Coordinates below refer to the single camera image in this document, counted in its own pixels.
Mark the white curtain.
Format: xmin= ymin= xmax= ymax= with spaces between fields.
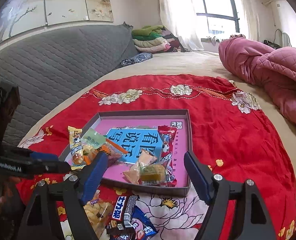
xmin=159 ymin=0 xmax=204 ymax=51

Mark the grey pink cardboard tray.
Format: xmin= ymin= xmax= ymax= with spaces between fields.
xmin=58 ymin=108 xmax=194 ymax=197

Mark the black chocolate bar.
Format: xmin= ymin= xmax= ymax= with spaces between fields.
xmin=106 ymin=195 xmax=138 ymax=236

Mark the red floral cloth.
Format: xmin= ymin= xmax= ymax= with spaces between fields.
xmin=21 ymin=74 xmax=296 ymax=239

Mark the pink quilted blanket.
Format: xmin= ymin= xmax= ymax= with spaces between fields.
xmin=218 ymin=37 xmax=296 ymax=124

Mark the grey quilted headboard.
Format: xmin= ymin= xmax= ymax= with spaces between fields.
xmin=0 ymin=23 xmax=137 ymax=146

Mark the stack of folded blankets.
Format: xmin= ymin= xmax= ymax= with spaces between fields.
xmin=132 ymin=25 xmax=187 ymax=54

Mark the blue booklet in tray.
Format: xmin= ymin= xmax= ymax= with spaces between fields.
xmin=106 ymin=128 xmax=162 ymax=164

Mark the green cake clear packet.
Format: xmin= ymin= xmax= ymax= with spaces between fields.
xmin=140 ymin=164 xmax=168 ymax=186

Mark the orange clear snack packet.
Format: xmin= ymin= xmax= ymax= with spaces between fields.
xmin=82 ymin=140 xmax=127 ymax=167

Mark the floral wall painting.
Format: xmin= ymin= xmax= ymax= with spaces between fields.
xmin=0 ymin=0 xmax=114 ymax=43

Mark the window with dark frame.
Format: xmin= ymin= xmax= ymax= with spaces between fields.
xmin=192 ymin=0 xmax=240 ymax=35

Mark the blue cookie packet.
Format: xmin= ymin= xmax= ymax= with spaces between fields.
xmin=110 ymin=206 xmax=159 ymax=240

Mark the yellow cow snack packet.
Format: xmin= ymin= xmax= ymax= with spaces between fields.
xmin=68 ymin=126 xmax=86 ymax=170

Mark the clear rice cracker packet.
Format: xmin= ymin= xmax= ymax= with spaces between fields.
xmin=83 ymin=190 xmax=113 ymax=239

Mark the black bag near window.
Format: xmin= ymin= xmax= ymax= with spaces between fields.
xmin=263 ymin=40 xmax=282 ymax=49

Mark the blue patterned cloth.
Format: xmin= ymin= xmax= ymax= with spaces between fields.
xmin=120 ymin=53 xmax=153 ymax=67

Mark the peach wrapped pastry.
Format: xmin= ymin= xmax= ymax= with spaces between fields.
xmin=123 ymin=148 xmax=157 ymax=184

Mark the red cow candy packet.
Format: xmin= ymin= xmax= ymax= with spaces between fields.
xmin=158 ymin=125 xmax=177 ymax=187

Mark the green clear snack packet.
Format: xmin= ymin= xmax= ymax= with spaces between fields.
xmin=81 ymin=128 xmax=106 ymax=155

